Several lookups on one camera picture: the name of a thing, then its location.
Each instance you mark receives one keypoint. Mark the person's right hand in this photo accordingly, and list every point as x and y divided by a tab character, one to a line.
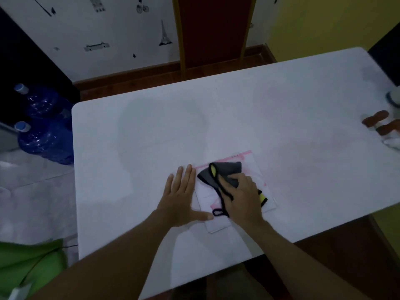
243	203

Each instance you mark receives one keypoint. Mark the person's left hand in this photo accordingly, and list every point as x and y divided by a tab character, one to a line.
178	206

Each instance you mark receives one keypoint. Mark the person's left middle finger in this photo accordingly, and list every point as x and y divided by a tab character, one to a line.
179	182

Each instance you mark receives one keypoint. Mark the person's left thumb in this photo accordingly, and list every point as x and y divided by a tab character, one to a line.
203	216

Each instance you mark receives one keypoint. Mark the person's right thumb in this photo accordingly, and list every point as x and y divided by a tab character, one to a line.
225	189

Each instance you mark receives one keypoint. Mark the grey and yellow cleaning cloth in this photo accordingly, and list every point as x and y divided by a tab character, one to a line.
223	171

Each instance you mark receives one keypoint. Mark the clear plastic sheet pink marks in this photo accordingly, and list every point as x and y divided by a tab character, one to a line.
206	196

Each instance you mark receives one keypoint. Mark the person's left forearm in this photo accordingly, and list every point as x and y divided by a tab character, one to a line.
103	262

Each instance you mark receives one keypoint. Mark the person's right forearm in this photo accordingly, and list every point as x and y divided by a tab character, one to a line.
300	262

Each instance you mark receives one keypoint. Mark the large blue water bottle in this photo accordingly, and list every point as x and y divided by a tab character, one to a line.
43	142
43	103

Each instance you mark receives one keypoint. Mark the green fabric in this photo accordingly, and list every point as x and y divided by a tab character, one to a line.
29	265

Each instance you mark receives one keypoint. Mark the white crumpled tissue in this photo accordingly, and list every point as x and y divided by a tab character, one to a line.
393	141

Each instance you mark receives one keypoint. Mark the black cabinet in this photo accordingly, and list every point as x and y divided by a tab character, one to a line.
25	68

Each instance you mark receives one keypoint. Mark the white bottle with blue band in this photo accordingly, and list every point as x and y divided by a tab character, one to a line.
394	97

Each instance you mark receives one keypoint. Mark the dark furniture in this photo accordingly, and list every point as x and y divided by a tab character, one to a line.
387	53

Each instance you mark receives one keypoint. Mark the black tower wall sticker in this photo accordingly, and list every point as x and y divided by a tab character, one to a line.
165	35

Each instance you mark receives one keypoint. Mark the red chair with wooden frame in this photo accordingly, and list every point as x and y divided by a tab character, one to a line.
214	31

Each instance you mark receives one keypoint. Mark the black bench wall sticker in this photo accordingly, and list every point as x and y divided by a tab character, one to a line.
97	46

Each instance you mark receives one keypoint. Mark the black bicycle wall sticker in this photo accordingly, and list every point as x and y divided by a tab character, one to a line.
142	7

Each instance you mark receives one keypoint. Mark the black building wall sticker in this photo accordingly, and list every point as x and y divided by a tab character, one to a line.
97	3

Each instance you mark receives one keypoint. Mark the black line wall sticker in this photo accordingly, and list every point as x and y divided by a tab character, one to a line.
43	6

